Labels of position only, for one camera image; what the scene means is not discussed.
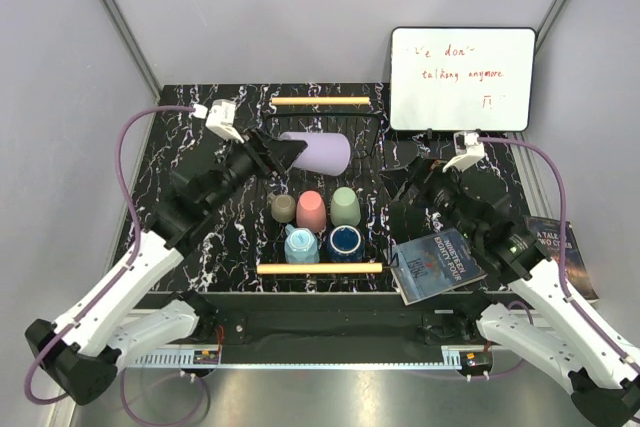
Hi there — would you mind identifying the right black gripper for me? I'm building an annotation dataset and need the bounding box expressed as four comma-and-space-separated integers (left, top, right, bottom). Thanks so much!
376, 153, 480, 243

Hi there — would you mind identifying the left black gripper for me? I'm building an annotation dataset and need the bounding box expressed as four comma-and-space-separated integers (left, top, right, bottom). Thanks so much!
205, 125, 307, 213

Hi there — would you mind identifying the lavender plastic cup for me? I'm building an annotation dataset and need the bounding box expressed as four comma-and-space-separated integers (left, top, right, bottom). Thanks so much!
279, 132, 352, 177

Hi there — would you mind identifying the sage green plastic cup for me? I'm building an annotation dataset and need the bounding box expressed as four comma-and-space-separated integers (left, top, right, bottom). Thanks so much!
330, 187, 361, 226

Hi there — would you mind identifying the pink plastic cup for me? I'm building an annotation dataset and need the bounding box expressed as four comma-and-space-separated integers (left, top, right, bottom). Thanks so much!
296, 190, 326, 233

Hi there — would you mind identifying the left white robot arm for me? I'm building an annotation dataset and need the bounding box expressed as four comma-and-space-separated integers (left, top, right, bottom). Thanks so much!
25, 130, 308, 405

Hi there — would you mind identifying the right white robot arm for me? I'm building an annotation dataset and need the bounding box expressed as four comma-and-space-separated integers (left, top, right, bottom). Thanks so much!
380, 156, 639, 426

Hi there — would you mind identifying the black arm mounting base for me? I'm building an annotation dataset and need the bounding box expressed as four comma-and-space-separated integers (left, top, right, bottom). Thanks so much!
203, 292, 485, 349

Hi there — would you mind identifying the taupe ceramic mug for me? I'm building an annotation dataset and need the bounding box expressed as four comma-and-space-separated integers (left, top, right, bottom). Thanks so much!
268, 194, 297, 224

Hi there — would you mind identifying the dark blue ceramic cup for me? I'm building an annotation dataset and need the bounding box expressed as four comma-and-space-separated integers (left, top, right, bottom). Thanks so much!
327, 225, 364, 263

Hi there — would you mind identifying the Nineteen Eighty-Four book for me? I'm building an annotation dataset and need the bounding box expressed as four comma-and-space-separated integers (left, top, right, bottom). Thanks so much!
388, 228, 486, 305

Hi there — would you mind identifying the light blue faceted cup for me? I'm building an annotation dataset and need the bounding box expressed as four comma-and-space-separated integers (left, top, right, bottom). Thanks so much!
284, 225, 320, 264

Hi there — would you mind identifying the white dry-erase board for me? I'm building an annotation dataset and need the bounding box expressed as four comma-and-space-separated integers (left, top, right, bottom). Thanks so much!
389, 27, 537, 132

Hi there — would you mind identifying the Tale of Two Cities book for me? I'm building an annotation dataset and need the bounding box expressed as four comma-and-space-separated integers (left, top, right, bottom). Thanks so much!
523, 216, 599, 303

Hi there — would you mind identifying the far wooden rack handle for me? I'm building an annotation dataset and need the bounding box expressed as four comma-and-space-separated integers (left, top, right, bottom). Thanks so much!
270, 96, 370, 106

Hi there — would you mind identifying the wooden rack handle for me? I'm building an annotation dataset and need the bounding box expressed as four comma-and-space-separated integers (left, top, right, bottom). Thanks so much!
270, 96, 370, 106
257, 263, 383, 275

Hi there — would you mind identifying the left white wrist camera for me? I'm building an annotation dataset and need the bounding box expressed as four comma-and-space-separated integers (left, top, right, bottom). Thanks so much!
205, 99, 244, 143

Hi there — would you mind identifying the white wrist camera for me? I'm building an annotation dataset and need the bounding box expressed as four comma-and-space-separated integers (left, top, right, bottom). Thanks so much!
443, 131, 485, 172
205, 99, 244, 143

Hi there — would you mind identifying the black wire dish rack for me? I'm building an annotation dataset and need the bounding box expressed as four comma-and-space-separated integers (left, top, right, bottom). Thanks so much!
253, 111, 390, 267

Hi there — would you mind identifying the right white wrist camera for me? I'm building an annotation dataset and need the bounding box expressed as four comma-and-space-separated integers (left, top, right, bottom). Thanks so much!
443, 131, 485, 172

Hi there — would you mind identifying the near wooden rack handle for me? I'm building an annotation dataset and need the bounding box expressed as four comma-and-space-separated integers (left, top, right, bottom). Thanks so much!
257, 263, 383, 275

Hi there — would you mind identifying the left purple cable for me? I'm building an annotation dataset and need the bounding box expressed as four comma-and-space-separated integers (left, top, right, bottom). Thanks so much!
22, 104, 224, 423

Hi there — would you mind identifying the white slotted cable duct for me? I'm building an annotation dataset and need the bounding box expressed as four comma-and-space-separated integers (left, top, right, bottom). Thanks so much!
131, 342, 461, 370

